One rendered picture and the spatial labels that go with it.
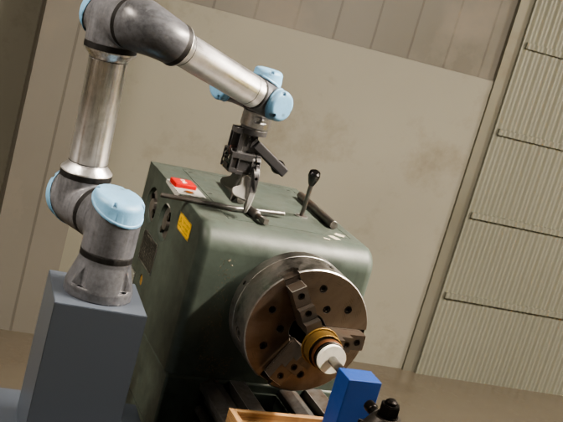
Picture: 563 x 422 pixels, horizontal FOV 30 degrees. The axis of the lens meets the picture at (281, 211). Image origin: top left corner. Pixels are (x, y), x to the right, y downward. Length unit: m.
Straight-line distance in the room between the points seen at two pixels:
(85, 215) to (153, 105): 2.67
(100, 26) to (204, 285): 0.69
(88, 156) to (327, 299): 0.65
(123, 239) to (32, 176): 2.45
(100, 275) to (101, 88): 0.40
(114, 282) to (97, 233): 0.11
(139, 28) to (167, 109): 2.76
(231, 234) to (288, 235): 0.16
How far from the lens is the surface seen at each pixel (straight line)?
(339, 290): 2.50
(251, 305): 2.45
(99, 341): 2.29
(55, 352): 2.29
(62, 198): 2.36
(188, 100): 4.95
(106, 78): 2.30
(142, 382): 2.80
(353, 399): 2.25
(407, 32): 5.21
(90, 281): 2.27
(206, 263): 2.53
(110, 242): 2.25
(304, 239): 2.63
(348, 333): 2.52
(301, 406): 2.66
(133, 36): 2.20
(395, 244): 5.45
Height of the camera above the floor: 1.89
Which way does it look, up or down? 13 degrees down
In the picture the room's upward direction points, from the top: 16 degrees clockwise
